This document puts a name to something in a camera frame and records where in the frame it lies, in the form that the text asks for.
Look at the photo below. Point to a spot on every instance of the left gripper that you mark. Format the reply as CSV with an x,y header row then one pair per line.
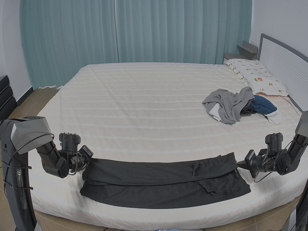
x,y
80,163

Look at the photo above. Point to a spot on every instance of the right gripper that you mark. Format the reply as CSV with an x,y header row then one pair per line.
x,y
264,165

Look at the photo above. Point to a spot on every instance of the black T-shirt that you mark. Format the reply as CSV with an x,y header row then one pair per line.
x,y
156,191

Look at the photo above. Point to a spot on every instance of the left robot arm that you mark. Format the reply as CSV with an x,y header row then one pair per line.
x,y
28,133

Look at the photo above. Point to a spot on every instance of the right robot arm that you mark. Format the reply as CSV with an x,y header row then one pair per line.
x,y
298,148

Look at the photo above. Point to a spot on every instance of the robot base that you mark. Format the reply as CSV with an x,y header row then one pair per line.
x,y
166,229

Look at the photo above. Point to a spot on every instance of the pile of clothes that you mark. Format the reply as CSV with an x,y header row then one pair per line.
x,y
226,105

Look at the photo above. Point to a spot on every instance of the bed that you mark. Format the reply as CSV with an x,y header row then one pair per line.
x,y
144,100

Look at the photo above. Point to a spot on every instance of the white printed pillow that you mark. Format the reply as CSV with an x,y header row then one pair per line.
x,y
257,77

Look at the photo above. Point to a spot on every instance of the black chest of drawers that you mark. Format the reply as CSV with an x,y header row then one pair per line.
x,y
7,97

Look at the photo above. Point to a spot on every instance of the grey bedside table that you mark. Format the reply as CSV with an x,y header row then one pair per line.
x,y
246,48

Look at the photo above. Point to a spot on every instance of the blue-green curtain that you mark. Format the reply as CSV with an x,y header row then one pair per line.
x,y
180,20
67,32

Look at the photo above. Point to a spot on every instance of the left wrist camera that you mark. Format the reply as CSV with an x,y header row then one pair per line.
x,y
87,151

